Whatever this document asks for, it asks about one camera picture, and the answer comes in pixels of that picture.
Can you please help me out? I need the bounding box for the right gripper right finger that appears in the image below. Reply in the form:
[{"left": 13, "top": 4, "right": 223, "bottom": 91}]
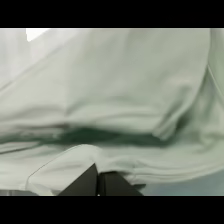
[{"left": 98, "top": 171, "right": 144, "bottom": 197}]

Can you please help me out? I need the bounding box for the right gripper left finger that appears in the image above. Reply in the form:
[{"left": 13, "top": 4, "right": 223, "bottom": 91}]
[{"left": 57, "top": 162, "right": 100, "bottom": 197}]

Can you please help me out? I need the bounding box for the pale green shirt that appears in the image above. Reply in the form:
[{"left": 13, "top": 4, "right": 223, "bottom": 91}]
[{"left": 0, "top": 28, "right": 224, "bottom": 197}]

